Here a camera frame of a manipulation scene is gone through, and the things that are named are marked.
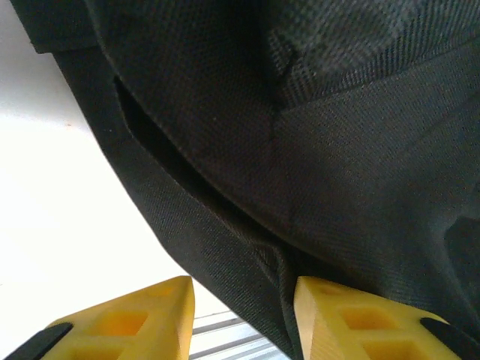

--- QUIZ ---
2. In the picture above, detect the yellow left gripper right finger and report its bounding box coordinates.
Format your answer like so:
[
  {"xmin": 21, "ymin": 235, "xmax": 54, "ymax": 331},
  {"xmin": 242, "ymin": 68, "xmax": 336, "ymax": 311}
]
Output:
[{"xmin": 294, "ymin": 276, "xmax": 480, "ymax": 360}]

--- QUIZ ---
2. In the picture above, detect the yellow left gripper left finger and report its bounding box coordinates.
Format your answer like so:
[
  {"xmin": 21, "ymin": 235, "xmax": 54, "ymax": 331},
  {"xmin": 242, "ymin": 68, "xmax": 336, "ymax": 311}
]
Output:
[{"xmin": 7, "ymin": 275, "xmax": 196, "ymax": 360}]

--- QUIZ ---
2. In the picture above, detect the black backpack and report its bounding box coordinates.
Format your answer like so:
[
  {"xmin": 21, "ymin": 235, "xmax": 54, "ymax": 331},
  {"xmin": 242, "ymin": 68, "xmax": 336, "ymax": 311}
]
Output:
[{"xmin": 9, "ymin": 0, "xmax": 480, "ymax": 360}]

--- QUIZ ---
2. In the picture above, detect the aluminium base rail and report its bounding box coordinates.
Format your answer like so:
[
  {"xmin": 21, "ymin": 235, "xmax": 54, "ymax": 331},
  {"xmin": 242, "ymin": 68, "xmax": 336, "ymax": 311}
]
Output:
[{"xmin": 189, "ymin": 309, "xmax": 281, "ymax": 360}]

